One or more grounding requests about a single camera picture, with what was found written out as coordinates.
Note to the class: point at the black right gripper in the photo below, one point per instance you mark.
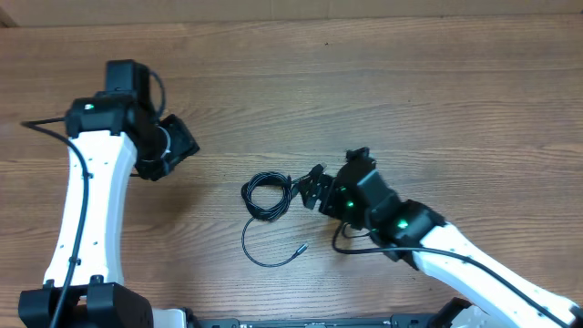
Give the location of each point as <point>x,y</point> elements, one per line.
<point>332,204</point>

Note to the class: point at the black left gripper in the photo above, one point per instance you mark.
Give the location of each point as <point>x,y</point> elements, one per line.
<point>184,146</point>

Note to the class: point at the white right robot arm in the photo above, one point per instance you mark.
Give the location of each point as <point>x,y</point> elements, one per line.
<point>410,231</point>

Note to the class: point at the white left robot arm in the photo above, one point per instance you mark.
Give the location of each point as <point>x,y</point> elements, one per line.
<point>111,137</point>

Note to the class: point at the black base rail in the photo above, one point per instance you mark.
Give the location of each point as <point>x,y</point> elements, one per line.
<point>444,318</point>

